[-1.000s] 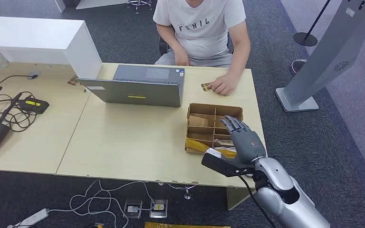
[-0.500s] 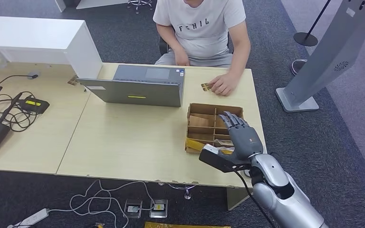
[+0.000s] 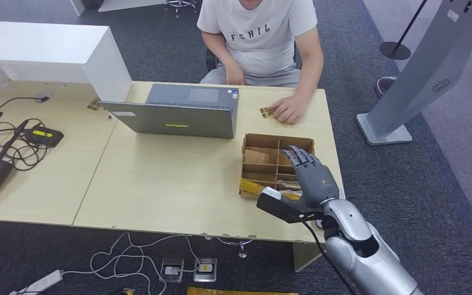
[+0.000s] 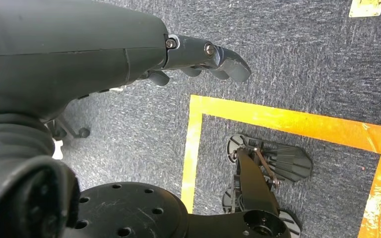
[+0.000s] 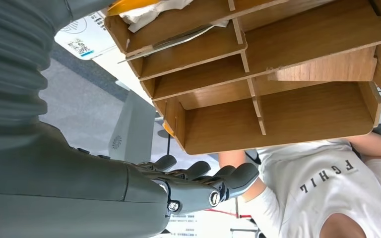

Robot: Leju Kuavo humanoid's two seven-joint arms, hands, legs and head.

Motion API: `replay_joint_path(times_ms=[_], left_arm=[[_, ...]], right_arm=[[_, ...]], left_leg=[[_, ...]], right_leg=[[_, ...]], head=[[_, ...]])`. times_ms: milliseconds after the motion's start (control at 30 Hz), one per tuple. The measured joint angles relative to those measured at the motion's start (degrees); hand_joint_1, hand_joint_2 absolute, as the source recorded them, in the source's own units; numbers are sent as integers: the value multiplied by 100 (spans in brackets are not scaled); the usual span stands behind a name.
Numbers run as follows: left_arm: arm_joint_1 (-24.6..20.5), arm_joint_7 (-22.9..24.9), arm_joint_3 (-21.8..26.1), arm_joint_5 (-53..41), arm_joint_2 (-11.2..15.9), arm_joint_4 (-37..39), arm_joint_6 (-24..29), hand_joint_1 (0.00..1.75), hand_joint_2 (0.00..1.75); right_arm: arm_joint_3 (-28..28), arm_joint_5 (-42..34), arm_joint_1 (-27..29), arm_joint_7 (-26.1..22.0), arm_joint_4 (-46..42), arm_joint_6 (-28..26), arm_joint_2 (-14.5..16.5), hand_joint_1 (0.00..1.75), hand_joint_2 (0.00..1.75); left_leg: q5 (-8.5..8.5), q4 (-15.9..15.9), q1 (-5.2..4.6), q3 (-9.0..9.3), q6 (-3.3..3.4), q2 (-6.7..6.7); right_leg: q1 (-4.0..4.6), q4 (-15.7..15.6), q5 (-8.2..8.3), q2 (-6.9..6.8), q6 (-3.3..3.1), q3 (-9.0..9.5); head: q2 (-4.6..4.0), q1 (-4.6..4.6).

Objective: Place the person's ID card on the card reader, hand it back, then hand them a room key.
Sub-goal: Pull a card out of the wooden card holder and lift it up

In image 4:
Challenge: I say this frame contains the black caster leg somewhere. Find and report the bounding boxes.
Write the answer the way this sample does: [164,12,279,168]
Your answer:
[46,115,91,140]

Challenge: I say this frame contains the black robot leg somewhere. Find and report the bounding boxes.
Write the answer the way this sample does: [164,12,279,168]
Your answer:
[62,149,293,238]

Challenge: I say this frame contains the yellow floor tape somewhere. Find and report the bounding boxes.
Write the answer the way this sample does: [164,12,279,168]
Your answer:
[181,94,381,238]

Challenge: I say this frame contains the black robot foot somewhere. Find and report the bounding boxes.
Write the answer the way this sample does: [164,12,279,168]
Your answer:
[221,133,314,238]

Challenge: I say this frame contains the pale yellow floor sticker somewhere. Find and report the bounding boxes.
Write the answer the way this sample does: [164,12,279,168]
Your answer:
[349,0,381,18]

